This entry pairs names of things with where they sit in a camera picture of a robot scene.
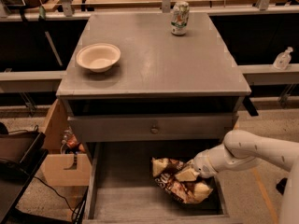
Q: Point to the brown chip bag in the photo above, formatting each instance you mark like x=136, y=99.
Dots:
x=193, y=192

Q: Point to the green white soda can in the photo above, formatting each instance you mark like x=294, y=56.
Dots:
x=180, y=18

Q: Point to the wooden crate on floor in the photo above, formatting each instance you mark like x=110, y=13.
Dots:
x=61, y=168

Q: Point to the upper drawer with knob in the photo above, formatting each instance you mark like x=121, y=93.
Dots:
x=149, y=128

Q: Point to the black cart on left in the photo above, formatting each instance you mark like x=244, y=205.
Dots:
x=21, y=154

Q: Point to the open middle drawer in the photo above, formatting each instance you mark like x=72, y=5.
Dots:
x=123, y=191

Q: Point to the grey cabinet with drawers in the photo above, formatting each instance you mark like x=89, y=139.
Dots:
x=158, y=73

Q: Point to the white paper bowl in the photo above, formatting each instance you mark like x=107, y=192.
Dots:
x=98, y=57

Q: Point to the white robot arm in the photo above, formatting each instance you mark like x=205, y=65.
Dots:
x=240, y=150

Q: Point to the black chair caster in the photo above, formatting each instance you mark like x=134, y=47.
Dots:
x=280, y=186

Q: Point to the clear sanitizer pump bottle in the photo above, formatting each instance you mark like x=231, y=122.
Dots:
x=283, y=59

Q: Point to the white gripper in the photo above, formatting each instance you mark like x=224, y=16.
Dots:
x=202, y=164

